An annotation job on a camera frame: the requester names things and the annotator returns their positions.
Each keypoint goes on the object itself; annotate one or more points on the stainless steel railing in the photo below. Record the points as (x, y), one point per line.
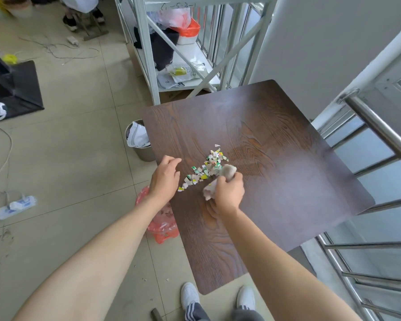
(377, 126)

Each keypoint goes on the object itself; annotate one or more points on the person's left forearm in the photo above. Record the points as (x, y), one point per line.
(97, 260)

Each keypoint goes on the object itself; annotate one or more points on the grey metal trash can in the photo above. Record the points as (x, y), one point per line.
(143, 153)

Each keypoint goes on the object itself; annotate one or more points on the black fabric bag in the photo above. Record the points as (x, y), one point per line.
(162, 46)

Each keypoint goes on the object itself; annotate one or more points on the person's white left shoe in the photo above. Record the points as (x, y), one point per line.
(189, 294)

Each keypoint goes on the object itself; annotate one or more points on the white window grille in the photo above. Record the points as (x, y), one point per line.
(220, 43)

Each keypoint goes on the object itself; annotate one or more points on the orange and white container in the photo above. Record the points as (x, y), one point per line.
(188, 33)

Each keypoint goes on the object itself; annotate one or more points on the person's right hand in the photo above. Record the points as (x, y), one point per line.
(230, 193)

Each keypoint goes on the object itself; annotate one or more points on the pile of coloured paper scraps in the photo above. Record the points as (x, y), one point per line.
(205, 170)

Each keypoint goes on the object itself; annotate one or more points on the person's left thumb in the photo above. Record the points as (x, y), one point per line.
(176, 179)

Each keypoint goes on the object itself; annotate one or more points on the person's grey right trouser leg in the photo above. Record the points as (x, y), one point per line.
(249, 314)

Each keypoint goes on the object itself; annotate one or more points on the person's right thumb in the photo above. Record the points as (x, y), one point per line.
(219, 187)

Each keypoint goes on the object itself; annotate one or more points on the person's white right shoe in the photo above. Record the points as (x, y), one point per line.
(246, 296)

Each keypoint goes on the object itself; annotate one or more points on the red plastic bag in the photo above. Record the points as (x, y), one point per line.
(160, 223)

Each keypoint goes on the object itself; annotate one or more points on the person's grey striped left trouser leg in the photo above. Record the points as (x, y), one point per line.
(196, 313)

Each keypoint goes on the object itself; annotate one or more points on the person's white shoe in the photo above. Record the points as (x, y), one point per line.
(246, 296)
(189, 294)

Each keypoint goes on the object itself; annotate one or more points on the white power strip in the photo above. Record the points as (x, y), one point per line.
(16, 207)

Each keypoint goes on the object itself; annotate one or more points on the white flat pouch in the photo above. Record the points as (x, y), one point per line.
(168, 81)

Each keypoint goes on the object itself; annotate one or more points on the yellow small object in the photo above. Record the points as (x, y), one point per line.
(9, 58)

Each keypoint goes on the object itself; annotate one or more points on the beige cleaning cloth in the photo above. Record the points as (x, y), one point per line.
(217, 178)

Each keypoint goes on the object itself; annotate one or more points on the black floor stand base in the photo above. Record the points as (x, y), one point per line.
(20, 86)

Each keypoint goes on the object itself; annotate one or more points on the beige bucket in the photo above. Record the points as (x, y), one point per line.
(18, 6)

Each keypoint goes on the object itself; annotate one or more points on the person's right forearm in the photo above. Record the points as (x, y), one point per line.
(277, 267)

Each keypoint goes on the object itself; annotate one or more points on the person's left hand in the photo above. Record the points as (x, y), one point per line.
(162, 183)

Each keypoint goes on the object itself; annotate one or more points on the metal stool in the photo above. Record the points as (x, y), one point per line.
(93, 30)

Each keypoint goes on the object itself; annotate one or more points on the clear bag with yellow item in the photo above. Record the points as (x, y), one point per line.
(183, 71)

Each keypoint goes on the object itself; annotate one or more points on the translucent plastic bag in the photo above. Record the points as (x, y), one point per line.
(173, 18)

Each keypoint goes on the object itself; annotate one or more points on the white metal shelf rack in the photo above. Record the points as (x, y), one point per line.
(147, 46)

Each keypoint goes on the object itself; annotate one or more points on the white power adapter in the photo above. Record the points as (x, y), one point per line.
(73, 41)

